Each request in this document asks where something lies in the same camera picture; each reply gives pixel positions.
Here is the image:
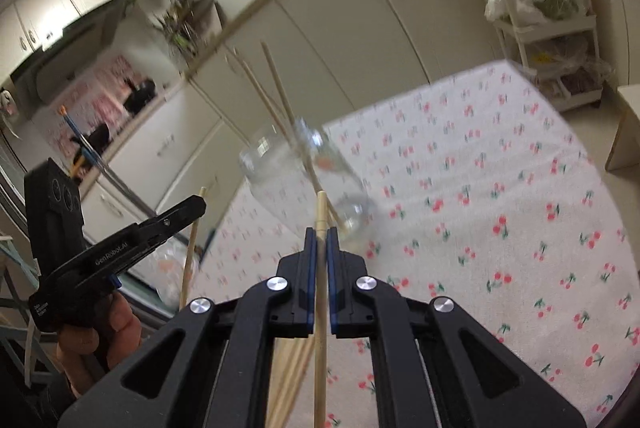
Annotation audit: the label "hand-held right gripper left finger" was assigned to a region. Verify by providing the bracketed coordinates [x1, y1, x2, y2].
[57, 228, 317, 428]

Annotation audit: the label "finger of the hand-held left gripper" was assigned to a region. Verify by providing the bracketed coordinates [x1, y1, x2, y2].
[134, 195, 207, 249]

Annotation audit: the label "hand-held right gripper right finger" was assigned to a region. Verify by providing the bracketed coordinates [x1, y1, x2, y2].
[326, 228, 586, 428]

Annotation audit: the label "clear glass jar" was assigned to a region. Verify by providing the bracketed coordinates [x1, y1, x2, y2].
[239, 118, 378, 253]

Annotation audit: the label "bunch of wooden chopsticks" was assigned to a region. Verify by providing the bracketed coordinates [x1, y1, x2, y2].
[267, 337, 317, 428]

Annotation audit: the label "dish rack with utensils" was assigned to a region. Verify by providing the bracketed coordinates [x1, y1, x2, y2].
[155, 0, 226, 58]

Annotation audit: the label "person's left hand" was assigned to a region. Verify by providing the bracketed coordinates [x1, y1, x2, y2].
[55, 293, 143, 398]

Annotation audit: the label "black kettle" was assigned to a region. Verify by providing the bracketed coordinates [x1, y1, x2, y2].
[124, 78, 157, 115]

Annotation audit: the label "cherry print tablecloth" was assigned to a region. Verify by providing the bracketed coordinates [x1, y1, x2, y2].
[187, 58, 640, 428]

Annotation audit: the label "range hood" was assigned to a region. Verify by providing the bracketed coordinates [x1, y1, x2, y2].
[10, 0, 138, 82]

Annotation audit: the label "cream base kitchen cabinets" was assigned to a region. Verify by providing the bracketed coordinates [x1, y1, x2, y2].
[80, 0, 506, 249]

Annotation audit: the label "white rolling cart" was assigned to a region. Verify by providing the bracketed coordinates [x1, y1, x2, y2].
[465, 0, 603, 111]

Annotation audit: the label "clear plastic bag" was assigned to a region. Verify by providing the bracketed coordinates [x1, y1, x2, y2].
[530, 35, 613, 97]

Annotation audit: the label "light wooden stool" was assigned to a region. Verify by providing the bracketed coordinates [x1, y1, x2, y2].
[605, 85, 640, 173]

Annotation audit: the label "clear bag of greens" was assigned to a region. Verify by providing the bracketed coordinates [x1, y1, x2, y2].
[530, 0, 597, 22]

